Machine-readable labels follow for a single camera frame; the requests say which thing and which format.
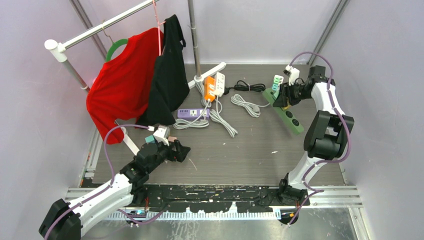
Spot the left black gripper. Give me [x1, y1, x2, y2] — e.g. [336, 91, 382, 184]
[146, 138, 189, 174]

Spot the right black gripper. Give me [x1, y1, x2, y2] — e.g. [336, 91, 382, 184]
[272, 80, 312, 108]

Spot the pink plug adapter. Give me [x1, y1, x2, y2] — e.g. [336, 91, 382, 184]
[168, 136, 178, 143]

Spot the green power strip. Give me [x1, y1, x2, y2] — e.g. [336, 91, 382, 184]
[262, 88, 304, 135]

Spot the teal adapter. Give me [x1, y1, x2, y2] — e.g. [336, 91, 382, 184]
[145, 135, 156, 143]

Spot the purple power strip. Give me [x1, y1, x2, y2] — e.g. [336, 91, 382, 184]
[177, 108, 210, 121]

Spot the white power strip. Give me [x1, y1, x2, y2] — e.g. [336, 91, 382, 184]
[273, 74, 284, 91]
[213, 72, 226, 97]

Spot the orange power strip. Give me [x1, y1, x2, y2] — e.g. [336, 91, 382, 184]
[203, 76, 216, 103]

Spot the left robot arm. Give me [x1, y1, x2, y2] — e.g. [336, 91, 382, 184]
[38, 139, 191, 240]

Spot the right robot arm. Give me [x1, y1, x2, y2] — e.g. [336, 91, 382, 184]
[272, 65, 355, 206]

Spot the black garment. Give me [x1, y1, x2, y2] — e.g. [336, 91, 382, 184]
[136, 14, 190, 126]

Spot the red t-shirt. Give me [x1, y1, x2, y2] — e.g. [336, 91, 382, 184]
[86, 27, 164, 145]

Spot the green clothes hanger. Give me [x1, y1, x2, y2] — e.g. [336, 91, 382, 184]
[105, 38, 129, 62]

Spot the pink clothes hanger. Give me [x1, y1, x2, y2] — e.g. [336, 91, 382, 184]
[152, 0, 165, 56]

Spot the metal clothes rack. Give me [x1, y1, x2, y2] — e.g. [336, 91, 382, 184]
[43, 0, 228, 155]

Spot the far strip grey cord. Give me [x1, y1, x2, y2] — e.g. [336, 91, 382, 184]
[230, 94, 272, 119]

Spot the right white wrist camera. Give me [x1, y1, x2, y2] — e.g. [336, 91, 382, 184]
[283, 64, 300, 86]

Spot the black power cord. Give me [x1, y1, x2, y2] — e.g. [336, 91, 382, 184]
[222, 80, 268, 96]

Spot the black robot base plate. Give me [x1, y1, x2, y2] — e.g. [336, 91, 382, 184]
[112, 183, 311, 215]

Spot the near strip grey cord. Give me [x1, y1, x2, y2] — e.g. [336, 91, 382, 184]
[209, 96, 239, 139]

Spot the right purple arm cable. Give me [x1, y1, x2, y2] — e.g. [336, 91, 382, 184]
[287, 51, 352, 226]

